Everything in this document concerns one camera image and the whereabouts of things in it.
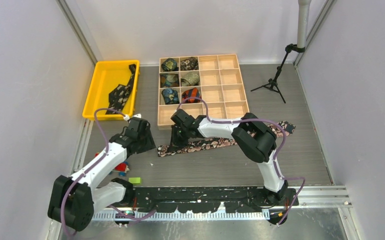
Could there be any pink floral black tie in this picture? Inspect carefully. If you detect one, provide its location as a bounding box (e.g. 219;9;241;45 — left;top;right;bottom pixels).
157;121;296;157

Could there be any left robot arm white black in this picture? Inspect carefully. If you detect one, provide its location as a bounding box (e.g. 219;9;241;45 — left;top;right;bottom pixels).
47;114;156;232

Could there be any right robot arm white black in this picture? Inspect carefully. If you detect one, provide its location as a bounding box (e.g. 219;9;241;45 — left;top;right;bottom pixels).
170;109;288;206

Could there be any red toy truck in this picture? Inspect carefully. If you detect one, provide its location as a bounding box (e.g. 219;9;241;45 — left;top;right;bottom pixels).
90;152;129;177

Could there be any blue paisley rolled tie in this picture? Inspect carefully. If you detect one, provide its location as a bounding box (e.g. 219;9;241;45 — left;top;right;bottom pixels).
161;88;180;105

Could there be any orange navy striped rolled tie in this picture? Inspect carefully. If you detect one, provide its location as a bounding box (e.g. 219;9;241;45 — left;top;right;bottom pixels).
181;87;202;104

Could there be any green block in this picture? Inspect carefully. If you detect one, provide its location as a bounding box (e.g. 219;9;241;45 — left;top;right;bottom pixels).
128;177;142;185

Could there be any black patterned tie in bin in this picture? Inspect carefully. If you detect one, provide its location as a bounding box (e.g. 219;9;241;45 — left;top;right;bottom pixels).
106;64;137;115

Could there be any olive paisley rolled tie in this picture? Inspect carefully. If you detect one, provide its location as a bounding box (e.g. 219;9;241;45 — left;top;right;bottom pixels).
180;71;200;87

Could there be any teal brown rolled tie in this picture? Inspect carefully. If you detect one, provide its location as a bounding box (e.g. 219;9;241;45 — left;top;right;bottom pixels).
159;73;180;88

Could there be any wooden compartment tray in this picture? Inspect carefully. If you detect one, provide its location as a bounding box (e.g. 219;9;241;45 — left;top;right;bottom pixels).
157;54;249;130

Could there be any dark brown floral rolled tie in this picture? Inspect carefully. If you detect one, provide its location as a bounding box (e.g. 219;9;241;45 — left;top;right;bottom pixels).
179;56;199;71

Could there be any dark green rolled tie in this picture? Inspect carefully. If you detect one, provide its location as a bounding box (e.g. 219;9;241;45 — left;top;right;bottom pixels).
160;58;179;72

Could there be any yellow plastic bin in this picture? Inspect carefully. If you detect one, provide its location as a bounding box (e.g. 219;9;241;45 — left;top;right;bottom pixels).
82;59;140;121

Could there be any black mini tripod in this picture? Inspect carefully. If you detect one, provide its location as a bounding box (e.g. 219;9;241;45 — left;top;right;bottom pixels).
251;43;306;104

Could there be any grey vertical pole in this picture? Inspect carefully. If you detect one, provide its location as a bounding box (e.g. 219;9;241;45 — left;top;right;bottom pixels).
296;0;312;50

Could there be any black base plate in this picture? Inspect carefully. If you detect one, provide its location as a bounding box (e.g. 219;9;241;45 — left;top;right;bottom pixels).
112;186;298;214

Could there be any aluminium rail frame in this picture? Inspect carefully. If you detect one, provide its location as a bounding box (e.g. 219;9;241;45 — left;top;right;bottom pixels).
48;187;352;223

